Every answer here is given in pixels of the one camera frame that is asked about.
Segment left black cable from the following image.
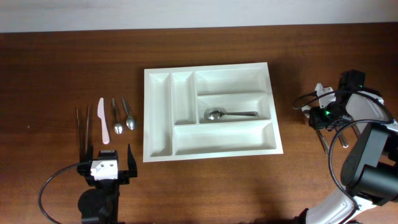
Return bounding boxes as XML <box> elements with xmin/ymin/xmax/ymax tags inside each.
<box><xmin>38</xmin><ymin>161</ymin><xmax>91</xmax><ymax>224</ymax></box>

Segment white plastic cutlery tray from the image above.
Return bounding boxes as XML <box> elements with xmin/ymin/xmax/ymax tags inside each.
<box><xmin>143</xmin><ymin>62</ymin><xmax>283</xmax><ymax>162</ymax></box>

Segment metal fork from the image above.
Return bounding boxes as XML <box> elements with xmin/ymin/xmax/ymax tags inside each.
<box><xmin>352</xmin><ymin>124</ymin><xmax>361</xmax><ymax>138</ymax></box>
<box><xmin>338</xmin><ymin>132</ymin><xmax>349</xmax><ymax>148</ymax></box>

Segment pink plastic knife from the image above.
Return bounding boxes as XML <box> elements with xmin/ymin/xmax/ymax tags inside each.
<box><xmin>97</xmin><ymin>98</ymin><xmax>110</xmax><ymax>144</ymax></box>

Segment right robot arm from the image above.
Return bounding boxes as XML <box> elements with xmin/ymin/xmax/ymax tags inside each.
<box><xmin>293</xmin><ymin>70</ymin><xmax>397</xmax><ymax>223</ymax></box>

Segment metal serrated tongs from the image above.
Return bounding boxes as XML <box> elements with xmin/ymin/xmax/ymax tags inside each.
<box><xmin>76</xmin><ymin>106</ymin><xmax>90</xmax><ymax>162</ymax></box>

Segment small metal teaspoon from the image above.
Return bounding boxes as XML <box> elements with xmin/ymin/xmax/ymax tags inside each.
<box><xmin>122</xmin><ymin>98</ymin><xmax>136</xmax><ymax>130</ymax></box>
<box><xmin>112</xmin><ymin>98</ymin><xmax>123</xmax><ymax>134</ymax></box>

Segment right black cable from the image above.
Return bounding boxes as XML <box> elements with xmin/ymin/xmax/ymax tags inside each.
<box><xmin>292</xmin><ymin>89</ymin><xmax>396</xmax><ymax>224</ymax></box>

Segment black cable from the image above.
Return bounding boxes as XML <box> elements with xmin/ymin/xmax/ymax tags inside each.
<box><xmin>38</xmin><ymin>161</ymin><xmax>91</xmax><ymax>224</ymax></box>
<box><xmin>292</xmin><ymin>89</ymin><xmax>396</xmax><ymax>224</ymax></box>

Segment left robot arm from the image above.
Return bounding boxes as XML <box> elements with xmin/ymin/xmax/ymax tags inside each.
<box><xmin>77</xmin><ymin>146</ymin><xmax>137</xmax><ymax>223</ymax></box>

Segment large metal spoon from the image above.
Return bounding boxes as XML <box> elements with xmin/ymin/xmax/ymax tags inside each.
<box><xmin>203</xmin><ymin>108</ymin><xmax>259</xmax><ymax>121</ymax></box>
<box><xmin>301</xmin><ymin>106</ymin><xmax>330</xmax><ymax>155</ymax></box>

